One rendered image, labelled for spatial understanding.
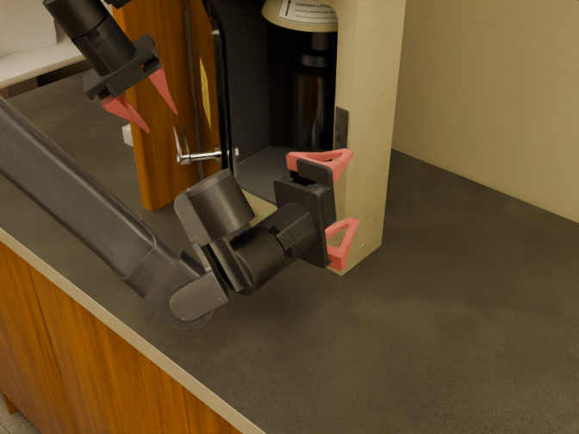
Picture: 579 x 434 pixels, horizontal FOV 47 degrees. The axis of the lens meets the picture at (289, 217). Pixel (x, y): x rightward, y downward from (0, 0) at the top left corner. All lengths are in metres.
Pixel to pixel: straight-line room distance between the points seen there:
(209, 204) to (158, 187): 0.57
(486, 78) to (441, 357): 0.56
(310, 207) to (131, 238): 0.19
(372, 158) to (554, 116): 0.39
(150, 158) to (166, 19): 0.24
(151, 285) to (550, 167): 0.85
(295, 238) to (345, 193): 0.29
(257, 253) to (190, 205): 0.08
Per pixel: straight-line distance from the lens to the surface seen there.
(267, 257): 0.69
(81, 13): 0.84
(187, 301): 0.68
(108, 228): 0.68
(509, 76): 1.29
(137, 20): 1.11
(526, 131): 1.31
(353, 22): 0.88
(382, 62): 0.95
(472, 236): 1.21
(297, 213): 0.73
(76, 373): 1.47
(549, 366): 1.02
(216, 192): 0.67
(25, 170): 0.69
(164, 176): 1.24
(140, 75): 0.86
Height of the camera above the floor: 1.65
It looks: 36 degrees down
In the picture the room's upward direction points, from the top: straight up
